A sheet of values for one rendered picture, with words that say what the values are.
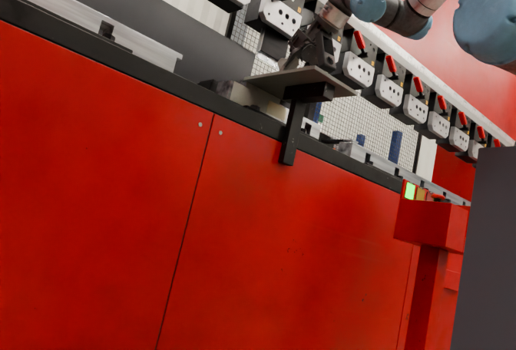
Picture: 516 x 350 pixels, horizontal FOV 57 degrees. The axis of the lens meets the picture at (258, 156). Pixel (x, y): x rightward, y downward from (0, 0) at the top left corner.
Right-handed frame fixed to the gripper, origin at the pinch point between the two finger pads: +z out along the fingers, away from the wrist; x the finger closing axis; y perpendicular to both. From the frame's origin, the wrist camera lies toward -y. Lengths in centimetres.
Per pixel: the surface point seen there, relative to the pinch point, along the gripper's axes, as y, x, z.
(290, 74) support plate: -9.2, 8.5, -5.7
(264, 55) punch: 12.7, 3.8, -0.9
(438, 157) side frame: 86, -209, 24
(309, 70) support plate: -14.2, 8.1, -9.9
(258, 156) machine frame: -20.2, 9.5, 13.8
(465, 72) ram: 43, -112, -30
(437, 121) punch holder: 22, -92, -8
